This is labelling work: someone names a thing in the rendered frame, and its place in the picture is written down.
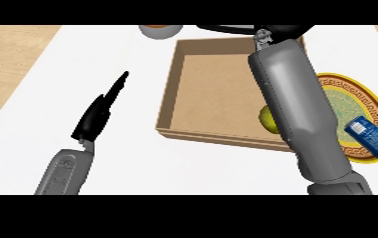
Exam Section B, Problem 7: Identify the grey bowl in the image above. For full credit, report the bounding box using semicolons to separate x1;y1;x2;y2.
137;24;184;41

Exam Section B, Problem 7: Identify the black round pan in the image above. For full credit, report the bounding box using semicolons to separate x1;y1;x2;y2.
195;24;260;36

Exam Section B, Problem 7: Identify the yellow-green pear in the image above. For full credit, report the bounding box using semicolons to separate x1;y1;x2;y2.
258;105;282;135

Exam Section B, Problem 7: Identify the brown cardboard box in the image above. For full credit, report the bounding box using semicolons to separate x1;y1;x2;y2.
155;36;310;153

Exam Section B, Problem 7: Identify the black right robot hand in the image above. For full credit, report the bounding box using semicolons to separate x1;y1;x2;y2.
258;24;317;44

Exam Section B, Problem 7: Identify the yellow ornate plate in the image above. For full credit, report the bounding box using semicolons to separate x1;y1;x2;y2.
314;72;378;165

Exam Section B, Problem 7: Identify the blue can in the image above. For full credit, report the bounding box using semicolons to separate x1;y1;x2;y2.
342;115;378;159

